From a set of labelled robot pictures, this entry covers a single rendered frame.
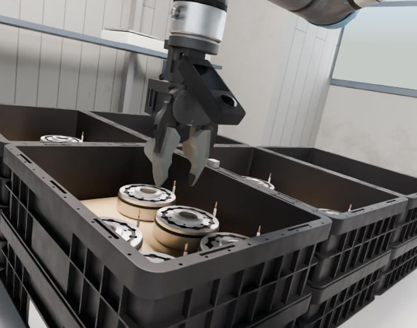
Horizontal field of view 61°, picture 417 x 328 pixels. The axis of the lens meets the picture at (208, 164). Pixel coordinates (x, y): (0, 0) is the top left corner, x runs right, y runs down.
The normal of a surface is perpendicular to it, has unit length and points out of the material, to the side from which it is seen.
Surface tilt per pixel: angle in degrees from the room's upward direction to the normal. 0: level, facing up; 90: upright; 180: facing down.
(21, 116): 90
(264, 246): 90
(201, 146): 90
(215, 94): 32
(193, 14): 90
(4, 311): 0
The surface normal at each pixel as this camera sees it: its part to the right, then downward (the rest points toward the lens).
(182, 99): 0.60, 0.29
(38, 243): -0.72, 0.03
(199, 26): 0.09, 0.25
